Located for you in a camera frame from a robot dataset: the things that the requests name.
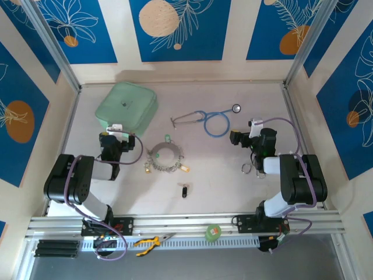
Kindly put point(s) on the black head key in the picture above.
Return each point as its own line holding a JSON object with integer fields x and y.
{"x": 184, "y": 192}

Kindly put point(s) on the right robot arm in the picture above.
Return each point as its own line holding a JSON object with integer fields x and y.
{"x": 306, "y": 181}

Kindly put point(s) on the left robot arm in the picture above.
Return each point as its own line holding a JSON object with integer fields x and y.
{"x": 70, "y": 181}

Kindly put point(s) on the blue stethoscope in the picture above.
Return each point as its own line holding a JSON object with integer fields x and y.
{"x": 236, "y": 108}

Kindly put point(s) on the small brass padlock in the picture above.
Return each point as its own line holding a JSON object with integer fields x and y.
{"x": 147, "y": 170}

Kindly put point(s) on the mint green zip case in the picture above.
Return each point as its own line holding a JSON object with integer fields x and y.
{"x": 126, "y": 108}

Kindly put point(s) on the green key tag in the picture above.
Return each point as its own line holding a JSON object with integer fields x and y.
{"x": 167, "y": 137}

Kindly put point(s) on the yellow key tag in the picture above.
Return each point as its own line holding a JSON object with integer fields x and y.
{"x": 185, "y": 168}

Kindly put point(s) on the green tape roll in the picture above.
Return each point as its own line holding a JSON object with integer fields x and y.
{"x": 213, "y": 233}

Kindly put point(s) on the yellow black pliers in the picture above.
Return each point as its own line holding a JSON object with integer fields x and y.
{"x": 148, "y": 241}

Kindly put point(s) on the black ribbed block stack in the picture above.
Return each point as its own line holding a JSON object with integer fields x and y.
{"x": 56, "y": 248}

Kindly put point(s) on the grey metal shelf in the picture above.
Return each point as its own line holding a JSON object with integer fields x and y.
{"x": 204, "y": 265}

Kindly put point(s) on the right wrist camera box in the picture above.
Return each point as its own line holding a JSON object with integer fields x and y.
{"x": 256, "y": 128}

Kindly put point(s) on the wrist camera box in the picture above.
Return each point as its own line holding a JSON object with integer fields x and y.
{"x": 256, "y": 128}
{"x": 115, "y": 127}

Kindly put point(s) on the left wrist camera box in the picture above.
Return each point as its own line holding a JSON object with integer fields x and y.
{"x": 115, "y": 127}

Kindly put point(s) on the aluminium table side rail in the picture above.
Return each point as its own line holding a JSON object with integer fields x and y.
{"x": 289, "y": 102}
{"x": 68, "y": 122}

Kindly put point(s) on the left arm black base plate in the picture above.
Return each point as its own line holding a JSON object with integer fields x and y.
{"x": 125, "y": 226}

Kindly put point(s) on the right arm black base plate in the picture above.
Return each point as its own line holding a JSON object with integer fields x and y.
{"x": 244, "y": 223}

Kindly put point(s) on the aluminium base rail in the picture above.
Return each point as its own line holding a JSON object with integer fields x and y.
{"x": 186, "y": 223}

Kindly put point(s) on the aluminium frame post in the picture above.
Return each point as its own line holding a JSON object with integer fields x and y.
{"x": 52, "y": 43}
{"x": 309, "y": 41}

